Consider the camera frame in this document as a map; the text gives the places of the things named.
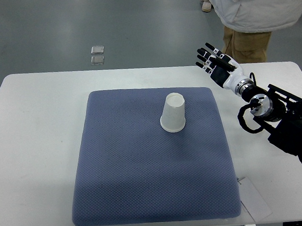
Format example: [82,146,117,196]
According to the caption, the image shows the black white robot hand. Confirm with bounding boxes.
[195,43,243,90]

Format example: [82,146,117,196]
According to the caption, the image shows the person in white jacket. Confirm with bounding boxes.
[209,0,302,63]

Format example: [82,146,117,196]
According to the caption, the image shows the white shoe far person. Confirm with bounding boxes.
[201,1,212,12]

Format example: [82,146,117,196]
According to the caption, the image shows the white paper cup on cushion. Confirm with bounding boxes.
[160,92,185,133]

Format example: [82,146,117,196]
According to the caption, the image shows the white paper tag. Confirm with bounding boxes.
[238,177,272,223]

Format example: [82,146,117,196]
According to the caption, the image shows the upper metal floor plate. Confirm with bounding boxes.
[91,45,104,55]

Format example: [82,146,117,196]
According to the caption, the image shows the blue textured cushion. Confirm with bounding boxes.
[72,87,242,226]

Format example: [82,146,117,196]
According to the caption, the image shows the black table control panel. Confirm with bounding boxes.
[283,221,302,226]

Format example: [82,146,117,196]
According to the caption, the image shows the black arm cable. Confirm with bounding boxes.
[237,71,267,134]

